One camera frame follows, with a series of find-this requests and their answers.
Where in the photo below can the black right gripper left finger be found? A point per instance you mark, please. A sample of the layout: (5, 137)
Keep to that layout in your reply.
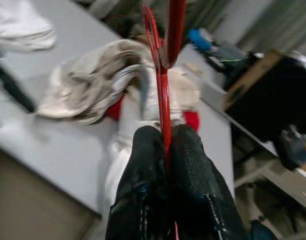
(143, 187)

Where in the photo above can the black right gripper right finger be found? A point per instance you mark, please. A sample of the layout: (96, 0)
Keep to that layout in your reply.
(198, 187)

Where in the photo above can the red plastic hanger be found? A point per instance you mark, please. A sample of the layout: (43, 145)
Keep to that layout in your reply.
(165, 100)

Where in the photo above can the white t-shirt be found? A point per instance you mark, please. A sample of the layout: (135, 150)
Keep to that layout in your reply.
(20, 27)

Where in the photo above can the plain white garment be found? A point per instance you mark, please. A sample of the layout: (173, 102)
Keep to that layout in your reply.
(118, 160)

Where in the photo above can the red cloth garment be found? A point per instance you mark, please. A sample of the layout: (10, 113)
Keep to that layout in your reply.
(115, 110)

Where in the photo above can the wooden-sided black speaker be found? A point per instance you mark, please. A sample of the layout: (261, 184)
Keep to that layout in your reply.
(263, 100)

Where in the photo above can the white denim jacket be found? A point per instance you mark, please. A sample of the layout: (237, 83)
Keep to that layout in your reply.
(88, 82)

